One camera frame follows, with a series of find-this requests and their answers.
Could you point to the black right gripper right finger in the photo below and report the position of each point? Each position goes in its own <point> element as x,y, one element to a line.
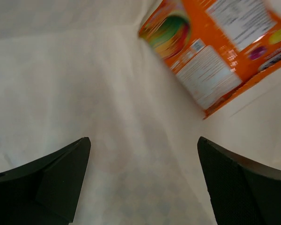
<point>242,191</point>

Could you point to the checkered blue paper bag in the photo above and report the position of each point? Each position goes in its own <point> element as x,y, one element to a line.
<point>76,68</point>

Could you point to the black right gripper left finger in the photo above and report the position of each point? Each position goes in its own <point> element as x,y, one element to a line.
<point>45,191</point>

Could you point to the small orange white packet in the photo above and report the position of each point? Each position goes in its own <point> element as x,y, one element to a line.
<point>217,49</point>

